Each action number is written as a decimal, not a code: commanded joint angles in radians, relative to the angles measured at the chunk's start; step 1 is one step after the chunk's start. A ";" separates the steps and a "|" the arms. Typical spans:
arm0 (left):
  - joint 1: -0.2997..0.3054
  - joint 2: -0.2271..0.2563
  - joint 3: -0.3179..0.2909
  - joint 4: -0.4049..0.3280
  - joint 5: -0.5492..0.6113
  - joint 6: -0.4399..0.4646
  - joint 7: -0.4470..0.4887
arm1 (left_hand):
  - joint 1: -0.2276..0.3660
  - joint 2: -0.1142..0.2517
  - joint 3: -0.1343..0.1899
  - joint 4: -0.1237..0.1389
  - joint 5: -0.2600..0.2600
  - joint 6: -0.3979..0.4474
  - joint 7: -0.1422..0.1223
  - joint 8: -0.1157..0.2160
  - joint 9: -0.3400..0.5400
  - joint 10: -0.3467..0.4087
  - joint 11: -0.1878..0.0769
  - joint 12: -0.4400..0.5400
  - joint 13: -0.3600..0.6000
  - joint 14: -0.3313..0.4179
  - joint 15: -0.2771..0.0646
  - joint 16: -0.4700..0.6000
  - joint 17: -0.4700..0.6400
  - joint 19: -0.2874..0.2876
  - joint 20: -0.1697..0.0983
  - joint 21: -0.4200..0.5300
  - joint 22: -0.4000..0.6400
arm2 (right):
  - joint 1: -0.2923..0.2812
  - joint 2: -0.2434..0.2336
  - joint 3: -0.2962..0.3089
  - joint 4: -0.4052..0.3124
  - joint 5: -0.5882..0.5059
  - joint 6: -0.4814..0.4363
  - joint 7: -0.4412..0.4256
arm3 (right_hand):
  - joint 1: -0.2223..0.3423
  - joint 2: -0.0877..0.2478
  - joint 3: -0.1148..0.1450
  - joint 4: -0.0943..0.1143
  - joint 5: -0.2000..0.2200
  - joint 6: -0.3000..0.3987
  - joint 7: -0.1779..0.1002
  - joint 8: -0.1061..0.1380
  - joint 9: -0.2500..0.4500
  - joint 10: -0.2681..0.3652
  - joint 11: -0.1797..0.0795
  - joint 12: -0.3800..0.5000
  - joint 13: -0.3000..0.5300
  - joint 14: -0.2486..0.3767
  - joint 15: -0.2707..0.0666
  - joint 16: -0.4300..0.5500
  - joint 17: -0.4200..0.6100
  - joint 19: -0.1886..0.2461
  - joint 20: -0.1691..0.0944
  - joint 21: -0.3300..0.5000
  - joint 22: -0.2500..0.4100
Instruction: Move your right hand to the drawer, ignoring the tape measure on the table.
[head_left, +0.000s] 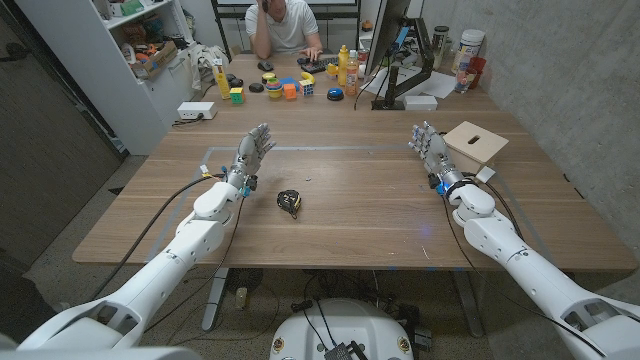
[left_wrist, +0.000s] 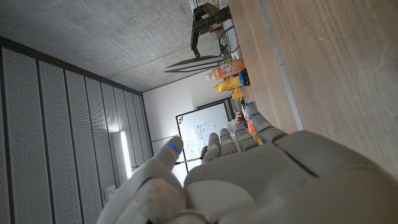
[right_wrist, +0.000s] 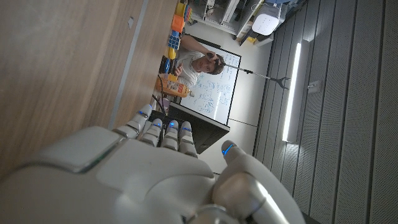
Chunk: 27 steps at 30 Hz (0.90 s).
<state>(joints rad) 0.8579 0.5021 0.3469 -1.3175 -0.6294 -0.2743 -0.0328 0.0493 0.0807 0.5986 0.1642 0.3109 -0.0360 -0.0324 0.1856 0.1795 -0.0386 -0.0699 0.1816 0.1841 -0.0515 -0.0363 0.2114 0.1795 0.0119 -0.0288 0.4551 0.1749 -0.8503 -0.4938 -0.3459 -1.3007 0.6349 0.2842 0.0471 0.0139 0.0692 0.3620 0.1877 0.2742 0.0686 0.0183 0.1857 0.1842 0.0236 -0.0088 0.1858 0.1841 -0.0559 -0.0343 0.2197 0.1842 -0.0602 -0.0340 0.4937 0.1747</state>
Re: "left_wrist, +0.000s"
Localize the black cable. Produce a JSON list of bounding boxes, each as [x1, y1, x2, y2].
[[218, 24, 241, 56]]

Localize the yellow squeeze bottle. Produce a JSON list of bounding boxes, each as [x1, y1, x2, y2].
[[213, 76, 243, 93]]

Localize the small yellow toy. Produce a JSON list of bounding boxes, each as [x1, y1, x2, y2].
[[231, 87, 244, 101]]

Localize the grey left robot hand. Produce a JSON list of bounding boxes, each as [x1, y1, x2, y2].
[[96, 105, 398, 224]]

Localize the printed cardboard box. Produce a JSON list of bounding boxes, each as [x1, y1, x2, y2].
[[189, 0, 229, 11]]

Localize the whiteboard with black frame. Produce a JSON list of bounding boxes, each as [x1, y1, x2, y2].
[[175, 98, 234, 173]]

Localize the person in white shirt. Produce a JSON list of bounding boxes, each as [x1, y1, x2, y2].
[[222, 110, 247, 138]]

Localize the thin computer monitor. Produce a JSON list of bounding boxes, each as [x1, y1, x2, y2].
[[164, 55, 225, 74]]

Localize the orange and blue box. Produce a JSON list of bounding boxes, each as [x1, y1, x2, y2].
[[241, 101, 264, 146]]

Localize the blue round container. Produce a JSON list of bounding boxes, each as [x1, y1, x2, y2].
[[238, 68, 251, 88]]

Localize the orange label drink bottle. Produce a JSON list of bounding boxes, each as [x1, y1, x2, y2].
[[205, 58, 246, 81]]

